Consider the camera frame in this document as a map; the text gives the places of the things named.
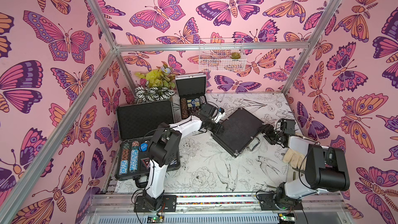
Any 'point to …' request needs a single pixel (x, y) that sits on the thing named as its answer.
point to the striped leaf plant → (147, 94)
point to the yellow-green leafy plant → (162, 75)
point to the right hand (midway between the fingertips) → (262, 130)
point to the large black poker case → (137, 126)
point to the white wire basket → (222, 55)
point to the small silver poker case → (191, 89)
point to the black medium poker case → (239, 132)
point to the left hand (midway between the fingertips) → (223, 128)
